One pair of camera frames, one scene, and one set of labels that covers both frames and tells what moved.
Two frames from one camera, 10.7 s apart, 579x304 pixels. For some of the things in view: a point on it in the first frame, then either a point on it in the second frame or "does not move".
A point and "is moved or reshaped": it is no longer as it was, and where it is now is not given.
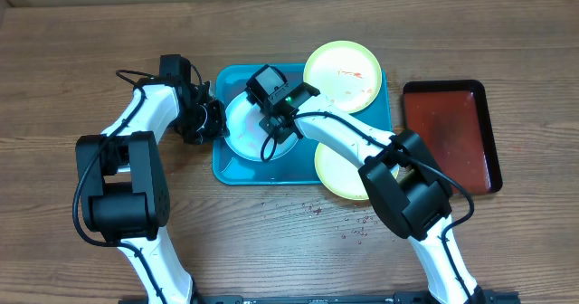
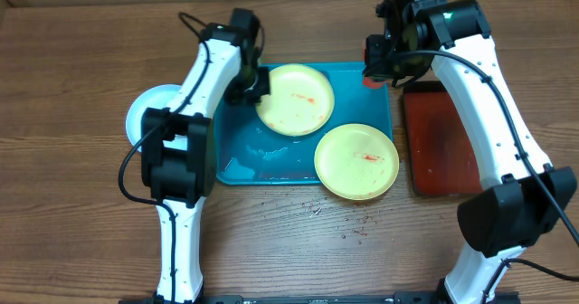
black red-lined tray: (452, 119) does not move
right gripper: (270, 123) → (380, 57)
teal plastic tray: (298, 167) does not move
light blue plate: (246, 135) is moved or reshaped
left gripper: (216, 129) → (234, 98)
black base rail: (413, 298) does not move
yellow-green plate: (345, 72) is moved or reshaped
